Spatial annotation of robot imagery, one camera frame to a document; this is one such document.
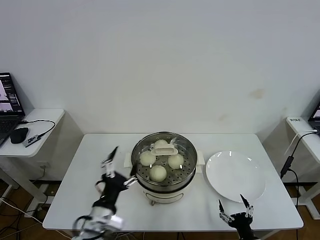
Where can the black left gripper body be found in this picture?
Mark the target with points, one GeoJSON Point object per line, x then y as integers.
{"type": "Point", "coordinates": [112, 187]}

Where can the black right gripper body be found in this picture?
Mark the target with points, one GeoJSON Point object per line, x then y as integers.
{"type": "Point", "coordinates": [241, 222]}

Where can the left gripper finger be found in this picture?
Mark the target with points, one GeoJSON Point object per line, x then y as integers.
{"type": "Point", "coordinates": [109, 166]}
{"type": "Point", "coordinates": [131, 180]}

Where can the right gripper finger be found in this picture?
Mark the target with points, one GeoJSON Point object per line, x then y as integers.
{"type": "Point", "coordinates": [249, 210]}
{"type": "Point", "coordinates": [222, 210]}

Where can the white steamed baozi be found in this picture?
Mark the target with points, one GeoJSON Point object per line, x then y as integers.
{"type": "Point", "coordinates": [175, 161]}
{"type": "Point", "coordinates": [157, 173]}
{"type": "Point", "coordinates": [147, 158]}
{"type": "Point", "coordinates": [160, 143]}

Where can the stainless steel steamer basket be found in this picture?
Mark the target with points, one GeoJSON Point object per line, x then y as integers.
{"type": "Point", "coordinates": [180, 181]}

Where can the white round plate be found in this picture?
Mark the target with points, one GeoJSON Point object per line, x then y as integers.
{"type": "Point", "coordinates": [235, 175]}

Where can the grey usb hub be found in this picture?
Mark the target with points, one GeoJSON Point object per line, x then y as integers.
{"type": "Point", "coordinates": [31, 141]}

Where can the white side table with mouse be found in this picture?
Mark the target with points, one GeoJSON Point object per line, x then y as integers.
{"type": "Point", "coordinates": [42, 117]}

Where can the black computer mouse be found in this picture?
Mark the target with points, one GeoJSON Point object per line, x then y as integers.
{"type": "Point", "coordinates": [18, 135]}

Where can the black laptop without mouse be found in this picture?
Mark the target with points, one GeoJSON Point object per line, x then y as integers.
{"type": "Point", "coordinates": [315, 125]}

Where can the black laptop with mouse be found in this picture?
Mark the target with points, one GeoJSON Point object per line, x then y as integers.
{"type": "Point", "coordinates": [10, 95]}

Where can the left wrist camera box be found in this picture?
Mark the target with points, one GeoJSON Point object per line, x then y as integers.
{"type": "Point", "coordinates": [117, 222]}

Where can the white wall socket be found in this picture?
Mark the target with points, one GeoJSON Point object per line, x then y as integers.
{"type": "Point", "coordinates": [43, 165]}

